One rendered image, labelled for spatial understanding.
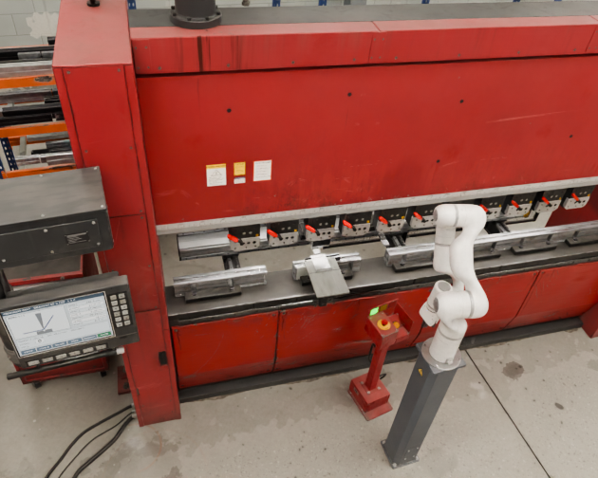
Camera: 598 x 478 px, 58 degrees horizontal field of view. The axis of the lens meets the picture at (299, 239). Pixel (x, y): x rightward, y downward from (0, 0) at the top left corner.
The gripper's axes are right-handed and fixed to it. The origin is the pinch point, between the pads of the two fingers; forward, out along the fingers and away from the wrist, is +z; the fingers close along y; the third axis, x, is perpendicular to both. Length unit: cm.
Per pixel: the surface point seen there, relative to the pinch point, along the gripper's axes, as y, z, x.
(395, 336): -9.6, 21.6, -5.9
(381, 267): -47.9, 11.3, 7.1
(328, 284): -41, -2, -35
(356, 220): -55, -29, -15
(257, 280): -65, 9, -65
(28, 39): -495, 77, -126
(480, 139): -46, -74, 43
